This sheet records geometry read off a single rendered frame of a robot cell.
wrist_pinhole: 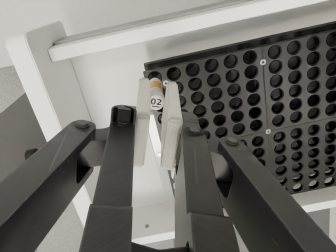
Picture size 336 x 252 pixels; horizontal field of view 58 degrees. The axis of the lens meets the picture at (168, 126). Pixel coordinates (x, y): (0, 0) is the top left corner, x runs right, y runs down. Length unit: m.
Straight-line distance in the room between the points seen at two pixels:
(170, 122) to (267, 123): 0.19
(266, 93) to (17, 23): 0.32
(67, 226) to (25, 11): 1.33
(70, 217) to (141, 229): 1.22
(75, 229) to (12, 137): 0.87
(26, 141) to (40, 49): 0.58
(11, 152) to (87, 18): 0.47
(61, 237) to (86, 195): 1.40
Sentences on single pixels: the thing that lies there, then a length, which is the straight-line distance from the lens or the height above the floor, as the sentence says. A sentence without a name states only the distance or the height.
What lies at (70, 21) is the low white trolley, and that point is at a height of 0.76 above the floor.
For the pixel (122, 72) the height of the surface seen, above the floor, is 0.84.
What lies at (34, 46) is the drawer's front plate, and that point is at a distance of 0.28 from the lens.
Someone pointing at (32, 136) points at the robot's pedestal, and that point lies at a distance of 0.88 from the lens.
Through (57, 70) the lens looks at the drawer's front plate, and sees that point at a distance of 0.31.
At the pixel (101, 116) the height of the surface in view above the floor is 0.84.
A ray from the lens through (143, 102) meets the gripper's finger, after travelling 0.17.
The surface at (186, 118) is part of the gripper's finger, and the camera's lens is 0.18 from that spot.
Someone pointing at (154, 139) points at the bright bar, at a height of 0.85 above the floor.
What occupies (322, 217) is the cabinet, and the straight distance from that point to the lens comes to 0.64.
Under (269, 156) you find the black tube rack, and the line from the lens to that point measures 0.34.
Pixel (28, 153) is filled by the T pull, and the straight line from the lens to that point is 0.33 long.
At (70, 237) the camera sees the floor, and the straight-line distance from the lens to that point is 1.70.
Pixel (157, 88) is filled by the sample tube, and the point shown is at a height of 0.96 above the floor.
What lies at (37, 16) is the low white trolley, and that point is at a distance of 0.44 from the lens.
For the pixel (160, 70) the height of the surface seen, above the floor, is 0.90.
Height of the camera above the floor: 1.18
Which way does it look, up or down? 65 degrees down
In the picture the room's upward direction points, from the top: 173 degrees clockwise
